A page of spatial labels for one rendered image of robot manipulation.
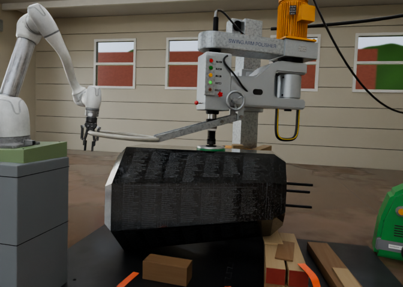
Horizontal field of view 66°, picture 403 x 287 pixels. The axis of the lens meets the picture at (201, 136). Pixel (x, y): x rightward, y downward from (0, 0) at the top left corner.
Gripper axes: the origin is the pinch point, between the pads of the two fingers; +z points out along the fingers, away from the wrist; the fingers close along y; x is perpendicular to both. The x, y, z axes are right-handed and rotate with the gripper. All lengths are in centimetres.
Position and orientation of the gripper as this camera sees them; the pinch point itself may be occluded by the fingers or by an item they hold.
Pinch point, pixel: (89, 146)
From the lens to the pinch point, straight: 226.4
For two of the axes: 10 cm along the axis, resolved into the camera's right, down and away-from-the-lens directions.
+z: -1.0, 9.9, 0.4
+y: 9.9, 1.0, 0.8
